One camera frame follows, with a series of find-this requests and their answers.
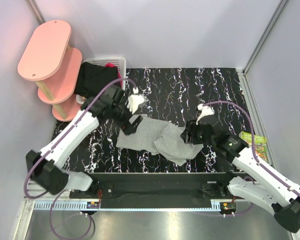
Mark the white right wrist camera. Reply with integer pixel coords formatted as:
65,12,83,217
196,104,214,125

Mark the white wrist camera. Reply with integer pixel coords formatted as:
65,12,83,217
196,104,214,125
126,87,147,114

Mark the black t shirt in basket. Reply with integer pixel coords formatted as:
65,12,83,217
74,61,119,99

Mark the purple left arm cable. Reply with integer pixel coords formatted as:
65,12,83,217
23,77,137,239

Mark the grey t shirt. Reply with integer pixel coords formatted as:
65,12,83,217
116,114,204,166

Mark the white perforated plastic basket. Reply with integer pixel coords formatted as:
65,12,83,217
75,57,127,104

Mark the aluminium frame rail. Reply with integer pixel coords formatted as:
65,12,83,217
13,173,300,240

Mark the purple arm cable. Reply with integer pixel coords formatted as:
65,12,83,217
23,77,137,239
198,101,300,217

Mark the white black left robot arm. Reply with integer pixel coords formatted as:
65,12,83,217
25,85,146,198

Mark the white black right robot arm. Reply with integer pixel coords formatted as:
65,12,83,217
180,115,300,233

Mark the pink three tier shelf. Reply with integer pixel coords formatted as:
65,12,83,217
17,20,83,122

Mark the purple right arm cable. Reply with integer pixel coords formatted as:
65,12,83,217
198,101,300,217

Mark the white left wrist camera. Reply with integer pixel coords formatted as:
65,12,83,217
126,87,147,114

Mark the green picture book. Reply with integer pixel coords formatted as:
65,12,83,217
239,131,269,163

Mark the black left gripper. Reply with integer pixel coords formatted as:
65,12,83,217
111,95,143,135

